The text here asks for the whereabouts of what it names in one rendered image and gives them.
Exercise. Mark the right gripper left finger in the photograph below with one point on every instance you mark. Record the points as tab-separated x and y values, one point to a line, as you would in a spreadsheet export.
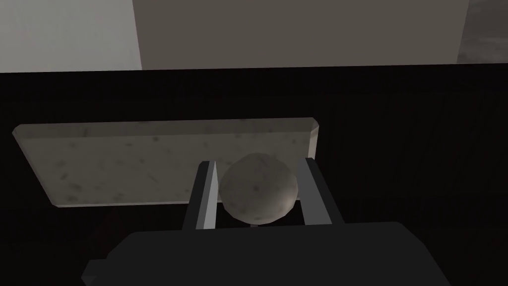
204	198

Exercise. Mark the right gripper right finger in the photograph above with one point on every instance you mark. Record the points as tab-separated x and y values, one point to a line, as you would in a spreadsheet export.
315	194

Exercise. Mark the grey round knob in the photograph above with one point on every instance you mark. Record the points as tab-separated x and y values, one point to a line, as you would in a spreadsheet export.
258	188

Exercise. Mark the grey speckled drawer front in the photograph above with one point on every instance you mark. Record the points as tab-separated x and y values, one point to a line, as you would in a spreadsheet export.
119	167

